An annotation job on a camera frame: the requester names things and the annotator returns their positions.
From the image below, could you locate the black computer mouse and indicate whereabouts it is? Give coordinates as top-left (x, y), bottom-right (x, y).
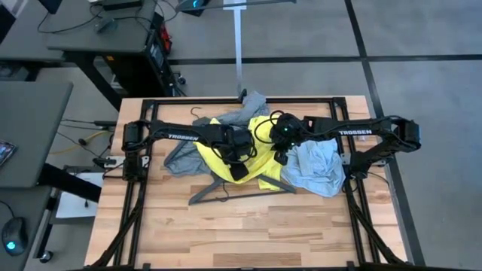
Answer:
top-left (2, 217), bottom-right (29, 257)

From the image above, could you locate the smartphone with colourful screen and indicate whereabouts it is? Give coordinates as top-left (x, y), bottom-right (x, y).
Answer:
top-left (0, 139), bottom-right (18, 169)

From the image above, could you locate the black device with cyan light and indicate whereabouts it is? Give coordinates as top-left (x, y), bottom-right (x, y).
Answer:
top-left (180, 0), bottom-right (206, 17)

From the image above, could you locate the yellow extension cord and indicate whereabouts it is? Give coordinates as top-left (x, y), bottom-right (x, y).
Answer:
top-left (48, 129), bottom-right (114, 155)

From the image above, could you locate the dark grey desk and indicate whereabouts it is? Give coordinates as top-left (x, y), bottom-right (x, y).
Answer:
top-left (47, 0), bottom-right (159, 53)

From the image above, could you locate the grey t-shirt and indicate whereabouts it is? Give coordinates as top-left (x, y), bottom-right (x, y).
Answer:
top-left (163, 90), bottom-right (272, 178)

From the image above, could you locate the light blue patterned shirt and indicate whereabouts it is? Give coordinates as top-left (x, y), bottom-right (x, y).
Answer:
top-left (280, 137), bottom-right (346, 199)

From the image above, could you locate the black aluminium table frame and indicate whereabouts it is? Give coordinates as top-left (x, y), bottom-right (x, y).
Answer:
top-left (88, 96), bottom-right (407, 270)

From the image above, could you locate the black monitor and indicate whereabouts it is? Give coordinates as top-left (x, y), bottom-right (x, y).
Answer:
top-left (0, 3), bottom-right (17, 45)
top-left (37, 0), bottom-right (63, 15)

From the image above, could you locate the grey computer mouse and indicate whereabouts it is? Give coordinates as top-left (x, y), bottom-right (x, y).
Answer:
top-left (93, 17), bottom-right (118, 34)

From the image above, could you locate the yellow t-shirt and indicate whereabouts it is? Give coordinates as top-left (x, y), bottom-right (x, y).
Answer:
top-left (192, 115), bottom-right (283, 192)

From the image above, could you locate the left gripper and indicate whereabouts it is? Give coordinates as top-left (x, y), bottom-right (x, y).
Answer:
top-left (216, 126), bottom-right (259, 183)

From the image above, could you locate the black box on desk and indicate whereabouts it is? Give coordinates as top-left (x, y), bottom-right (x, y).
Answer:
top-left (102, 0), bottom-right (144, 11)

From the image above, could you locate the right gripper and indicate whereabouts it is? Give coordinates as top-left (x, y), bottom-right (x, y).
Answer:
top-left (269, 112), bottom-right (304, 166)

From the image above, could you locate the black desk foot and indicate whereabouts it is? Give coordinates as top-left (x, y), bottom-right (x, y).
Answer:
top-left (37, 162), bottom-right (102, 203)

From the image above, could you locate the black computer tower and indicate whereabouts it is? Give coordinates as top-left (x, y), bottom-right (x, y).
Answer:
top-left (102, 13), bottom-right (178, 97)

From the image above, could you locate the white paper sheet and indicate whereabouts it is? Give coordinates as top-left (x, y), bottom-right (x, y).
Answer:
top-left (55, 172), bottom-right (107, 220)

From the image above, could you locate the white rack pole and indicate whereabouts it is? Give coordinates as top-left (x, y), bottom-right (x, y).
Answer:
top-left (224, 0), bottom-right (248, 95)

